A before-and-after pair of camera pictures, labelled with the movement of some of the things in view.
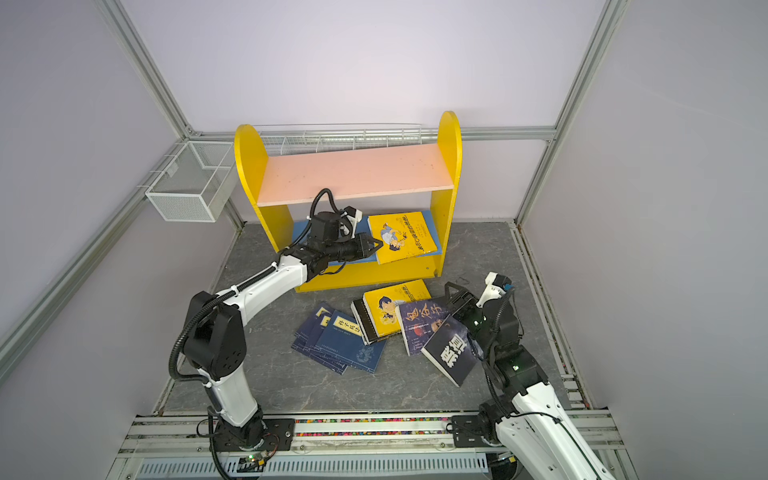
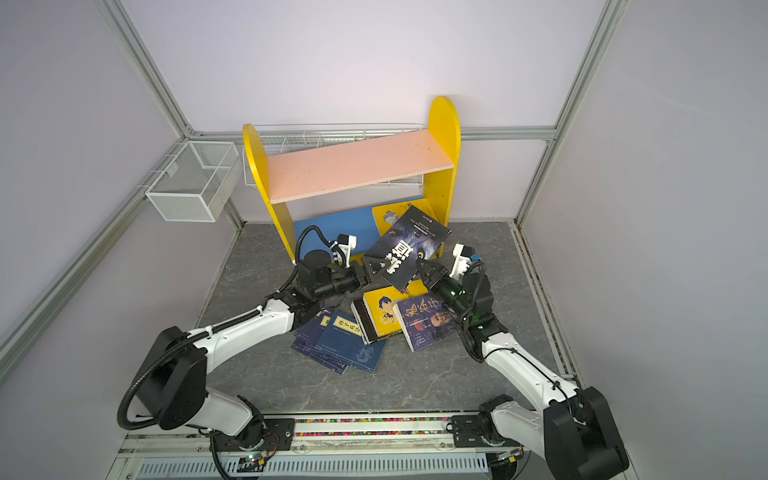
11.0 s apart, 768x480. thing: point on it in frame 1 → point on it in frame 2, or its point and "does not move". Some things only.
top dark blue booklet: [343, 339] does not move
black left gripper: [361, 240] → [368, 276]
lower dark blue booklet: [308, 336] does not move
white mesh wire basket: [197, 183] does not move
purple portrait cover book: [419, 321] does not move
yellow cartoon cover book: [403, 236] → [386, 216]
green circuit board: [251, 463] does not move
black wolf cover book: [453, 351] → [413, 237]
